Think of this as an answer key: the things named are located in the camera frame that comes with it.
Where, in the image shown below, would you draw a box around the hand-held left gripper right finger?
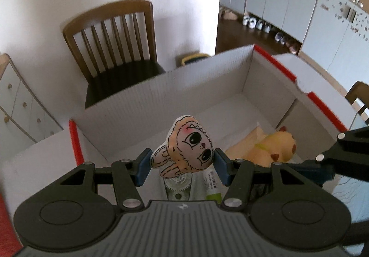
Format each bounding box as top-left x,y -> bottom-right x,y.
215,148 -> 322,210

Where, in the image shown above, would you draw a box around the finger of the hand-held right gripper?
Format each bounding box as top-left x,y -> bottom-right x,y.
287,127 -> 369,188

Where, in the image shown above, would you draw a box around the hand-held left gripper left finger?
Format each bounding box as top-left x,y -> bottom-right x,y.
59,148 -> 152,212

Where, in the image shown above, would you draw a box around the green white tube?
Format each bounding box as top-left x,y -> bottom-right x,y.
202,168 -> 223,203

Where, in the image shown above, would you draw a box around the bagged bread slices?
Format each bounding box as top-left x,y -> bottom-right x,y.
225,126 -> 270,160

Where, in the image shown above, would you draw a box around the correction tape dispenser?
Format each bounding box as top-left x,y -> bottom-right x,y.
164,174 -> 192,202

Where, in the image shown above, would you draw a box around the doll face plush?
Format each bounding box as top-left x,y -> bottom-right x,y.
150,114 -> 215,180

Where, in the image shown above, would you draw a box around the yellow pig toy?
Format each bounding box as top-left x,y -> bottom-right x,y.
244,127 -> 297,168

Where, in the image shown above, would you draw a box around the red cardboard box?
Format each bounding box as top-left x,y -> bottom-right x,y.
0,44 -> 359,257

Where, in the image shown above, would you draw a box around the wooden slat-back chair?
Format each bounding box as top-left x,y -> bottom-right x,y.
62,0 -> 166,109
344,81 -> 369,125

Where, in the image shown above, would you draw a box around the yellow rimmed stool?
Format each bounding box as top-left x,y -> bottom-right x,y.
181,53 -> 211,67

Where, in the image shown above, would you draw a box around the white wooden sideboard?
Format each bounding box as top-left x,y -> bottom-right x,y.
0,53 -> 64,144

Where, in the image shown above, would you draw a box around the row of shoes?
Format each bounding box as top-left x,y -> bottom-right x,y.
241,16 -> 300,55

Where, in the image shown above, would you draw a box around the beige slippers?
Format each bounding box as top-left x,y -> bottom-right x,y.
220,9 -> 239,20

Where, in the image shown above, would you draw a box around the white wall cabinet unit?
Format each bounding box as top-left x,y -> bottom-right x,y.
219,0 -> 369,102

